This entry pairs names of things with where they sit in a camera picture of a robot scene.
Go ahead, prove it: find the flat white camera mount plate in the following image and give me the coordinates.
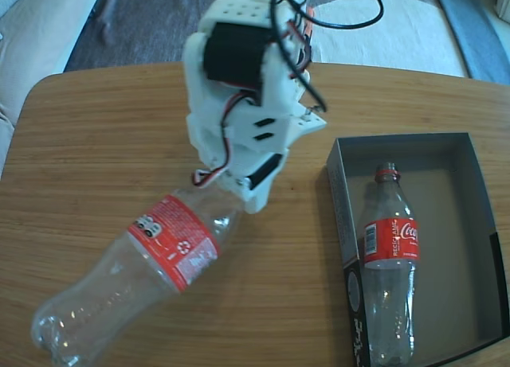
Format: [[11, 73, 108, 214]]
[[286, 106, 328, 145]]

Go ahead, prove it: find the blue fabric strip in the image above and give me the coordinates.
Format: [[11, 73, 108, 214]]
[[432, 0, 510, 85]]

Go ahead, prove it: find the clear bottle with red label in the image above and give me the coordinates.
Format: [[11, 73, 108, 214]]
[[30, 185, 244, 367], [360, 162, 422, 367]]

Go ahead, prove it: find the grey cardboard box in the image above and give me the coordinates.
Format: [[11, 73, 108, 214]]
[[326, 131, 508, 367]]

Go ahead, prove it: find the dark grey rug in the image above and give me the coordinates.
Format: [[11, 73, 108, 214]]
[[62, 0, 443, 74]]

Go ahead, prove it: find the orange and black clamp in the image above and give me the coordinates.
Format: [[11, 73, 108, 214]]
[[304, 5, 316, 40]]

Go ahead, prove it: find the white upholstered furniture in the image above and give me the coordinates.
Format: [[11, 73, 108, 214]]
[[466, 0, 510, 24]]

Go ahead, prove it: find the white sofa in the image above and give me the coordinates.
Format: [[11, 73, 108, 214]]
[[0, 0, 104, 177]]

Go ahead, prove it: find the white cloth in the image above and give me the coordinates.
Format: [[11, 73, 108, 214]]
[[312, 0, 470, 80]]

